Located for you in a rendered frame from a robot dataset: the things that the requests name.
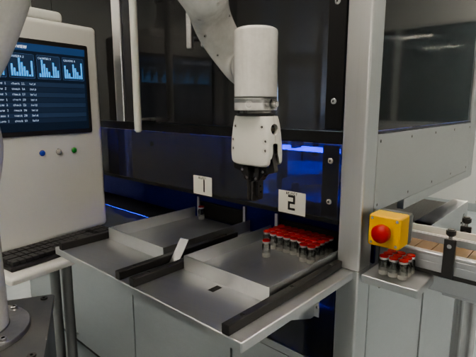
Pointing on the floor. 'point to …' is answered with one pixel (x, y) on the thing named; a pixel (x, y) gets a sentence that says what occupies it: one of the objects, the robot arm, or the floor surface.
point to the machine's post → (358, 170)
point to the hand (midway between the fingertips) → (255, 189)
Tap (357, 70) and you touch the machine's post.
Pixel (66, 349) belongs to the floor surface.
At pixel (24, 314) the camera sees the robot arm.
